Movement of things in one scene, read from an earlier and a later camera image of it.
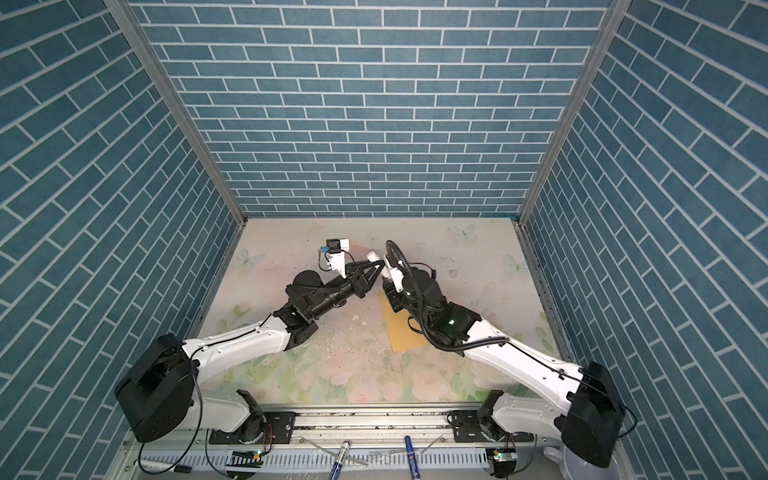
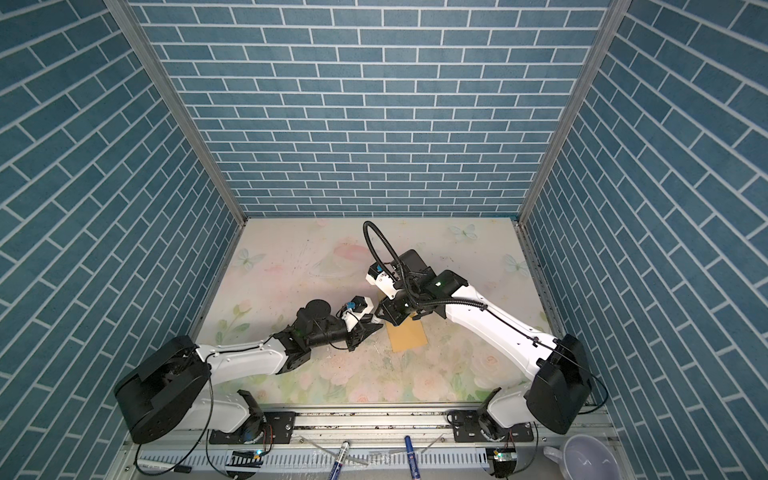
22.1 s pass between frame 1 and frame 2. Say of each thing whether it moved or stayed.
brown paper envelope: stayed
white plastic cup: stayed
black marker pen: stayed
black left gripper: moved
